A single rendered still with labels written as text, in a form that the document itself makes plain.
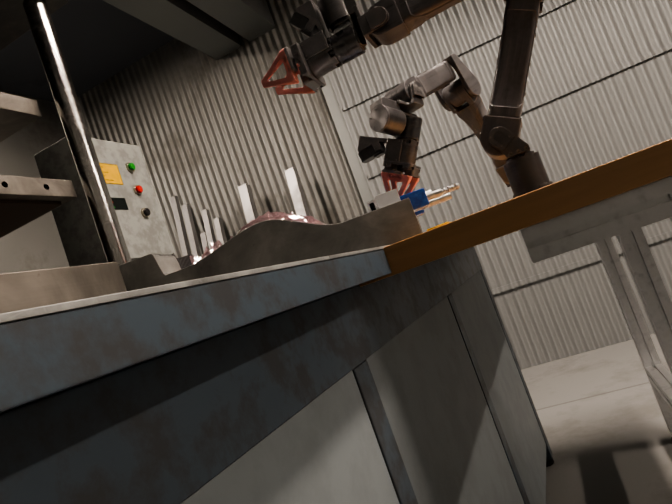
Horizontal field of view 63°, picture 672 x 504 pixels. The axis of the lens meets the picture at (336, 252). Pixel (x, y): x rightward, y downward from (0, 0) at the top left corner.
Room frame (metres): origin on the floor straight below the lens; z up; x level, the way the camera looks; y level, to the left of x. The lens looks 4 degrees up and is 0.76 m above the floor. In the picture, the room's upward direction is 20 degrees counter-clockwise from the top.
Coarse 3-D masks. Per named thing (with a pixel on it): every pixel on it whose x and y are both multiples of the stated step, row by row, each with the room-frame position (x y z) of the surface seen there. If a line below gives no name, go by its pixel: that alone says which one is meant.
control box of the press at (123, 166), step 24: (96, 144) 1.66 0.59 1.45; (120, 144) 1.76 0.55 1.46; (48, 168) 1.62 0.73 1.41; (72, 168) 1.59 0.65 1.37; (120, 168) 1.73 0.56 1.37; (144, 168) 1.84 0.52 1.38; (120, 192) 1.70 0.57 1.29; (144, 192) 1.80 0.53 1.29; (72, 216) 1.61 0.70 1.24; (120, 216) 1.66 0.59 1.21; (144, 216) 1.76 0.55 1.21; (72, 240) 1.62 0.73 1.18; (96, 240) 1.58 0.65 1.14; (144, 240) 1.73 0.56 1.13; (168, 240) 1.84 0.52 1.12; (72, 264) 1.63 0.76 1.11
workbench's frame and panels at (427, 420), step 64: (384, 256) 0.73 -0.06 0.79; (448, 256) 1.40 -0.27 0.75; (64, 320) 0.25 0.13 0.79; (128, 320) 0.28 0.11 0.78; (192, 320) 0.33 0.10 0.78; (256, 320) 0.40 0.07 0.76; (320, 320) 0.61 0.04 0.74; (384, 320) 0.80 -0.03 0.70; (448, 320) 1.17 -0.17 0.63; (0, 384) 0.21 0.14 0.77; (64, 384) 0.24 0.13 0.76; (128, 384) 0.33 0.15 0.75; (192, 384) 0.39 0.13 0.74; (256, 384) 0.46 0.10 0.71; (320, 384) 0.56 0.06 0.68; (384, 384) 0.72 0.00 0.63; (448, 384) 1.00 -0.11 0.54; (512, 384) 1.63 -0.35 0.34; (0, 448) 0.26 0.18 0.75; (64, 448) 0.28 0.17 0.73; (128, 448) 0.32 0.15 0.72; (192, 448) 0.37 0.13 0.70; (256, 448) 0.43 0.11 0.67; (320, 448) 0.52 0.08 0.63; (384, 448) 0.65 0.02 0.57; (448, 448) 0.88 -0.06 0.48; (512, 448) 1.32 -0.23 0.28
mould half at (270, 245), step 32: (256, 224) 0.79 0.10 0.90; (288, 224) 0.79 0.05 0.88; (320, 224) 0.79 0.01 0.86; (352, 224) 0.79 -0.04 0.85; (384, 224) 0.78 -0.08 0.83; (416, 224) 0.78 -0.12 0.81; (160, 256) 0.83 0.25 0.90; (224, 256) 0.80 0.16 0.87; (256, 256) 0.80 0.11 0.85; (288, 256) 0.79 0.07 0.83; (320, 256) 0.79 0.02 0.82; (128, 288) 0.81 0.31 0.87
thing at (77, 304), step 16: (336, 256) 0.57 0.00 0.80; (240, 272) 0.39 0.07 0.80; (256, 272) 0.41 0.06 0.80; (144, 288) 0.30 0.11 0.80; (160, 288) 0.31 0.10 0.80; (176, 288) 0.32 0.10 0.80; (64, 304) 0.25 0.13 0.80; (80, 304) 0.26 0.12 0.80; (96, 304) 0.27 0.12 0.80; (0, 320) 0.22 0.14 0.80; (16, 320) 0.23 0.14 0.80
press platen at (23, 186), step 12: (0, 180) 1.25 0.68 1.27; (12, 180) 1.28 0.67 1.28; (24, 180) 1.31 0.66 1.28; (36, 180) 1.34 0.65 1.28; (48, 180) 1.38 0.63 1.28; (60, 180) 1.41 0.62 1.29; (0, 192) 1.24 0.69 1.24; (12, 192) 1.27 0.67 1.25; (24, 192) 1.30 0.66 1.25; (36, 192) 1.33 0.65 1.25; (48, 192) 1.37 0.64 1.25; (60, 192) 1.40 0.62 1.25; (72, 192) 1.44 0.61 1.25
